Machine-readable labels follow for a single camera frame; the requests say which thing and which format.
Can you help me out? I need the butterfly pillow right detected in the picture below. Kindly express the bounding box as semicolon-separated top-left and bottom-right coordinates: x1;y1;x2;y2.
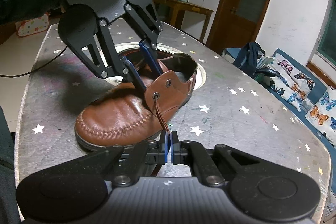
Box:
305;86;336;146

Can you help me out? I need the butterfly pillow left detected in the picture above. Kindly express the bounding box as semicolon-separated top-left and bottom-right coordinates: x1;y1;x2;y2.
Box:
263;53;315;112

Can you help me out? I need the dotted play tent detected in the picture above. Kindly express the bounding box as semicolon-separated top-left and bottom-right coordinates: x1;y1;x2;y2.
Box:
15;13;49;38

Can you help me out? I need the green framed window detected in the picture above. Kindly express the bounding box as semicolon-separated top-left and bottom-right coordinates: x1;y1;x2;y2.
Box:
307;0;335;87

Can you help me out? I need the brown leather shoe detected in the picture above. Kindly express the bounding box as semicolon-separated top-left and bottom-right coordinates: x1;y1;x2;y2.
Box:
75;50;198;151

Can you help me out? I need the brown shoelace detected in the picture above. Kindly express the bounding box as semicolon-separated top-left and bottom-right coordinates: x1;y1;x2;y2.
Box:
153;92;170;135

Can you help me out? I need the dark blue bag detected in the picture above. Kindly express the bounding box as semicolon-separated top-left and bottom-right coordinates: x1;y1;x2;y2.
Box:
233;42;265;78

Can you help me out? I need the blue sofa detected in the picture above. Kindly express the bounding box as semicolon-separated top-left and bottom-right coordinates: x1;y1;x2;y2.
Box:
221;47;336;177

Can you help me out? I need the butterfly pillow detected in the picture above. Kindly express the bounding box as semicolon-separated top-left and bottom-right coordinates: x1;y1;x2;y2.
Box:
305;86;336;146
263;53;315;112

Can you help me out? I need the black cable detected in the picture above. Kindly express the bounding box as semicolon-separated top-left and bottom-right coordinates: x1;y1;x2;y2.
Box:
0;44;69;78

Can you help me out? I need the brown wooden door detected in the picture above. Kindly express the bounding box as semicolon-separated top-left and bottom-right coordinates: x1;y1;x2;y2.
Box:
206;0;270;55

